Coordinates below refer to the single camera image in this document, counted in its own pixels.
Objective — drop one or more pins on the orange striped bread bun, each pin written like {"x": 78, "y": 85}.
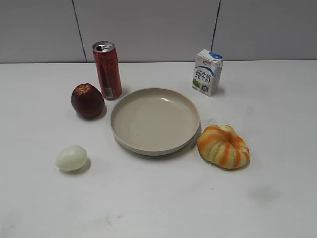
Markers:
{"x": 222, "y": 146}

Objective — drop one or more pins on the beige round plate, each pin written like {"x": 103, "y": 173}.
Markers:
{"x": 155, "y": 121}

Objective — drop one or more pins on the white blue milk carton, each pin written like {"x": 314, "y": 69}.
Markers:
{"x": 207, "y": 72}

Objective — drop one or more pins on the red soda can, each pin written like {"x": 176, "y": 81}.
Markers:
{"x": 106, "y": 61}

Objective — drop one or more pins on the white egg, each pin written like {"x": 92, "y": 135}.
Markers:
{"x": 71, "y": 158}

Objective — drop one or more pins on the dark red apple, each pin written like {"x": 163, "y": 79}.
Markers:
{"x": 87, "y": 101}

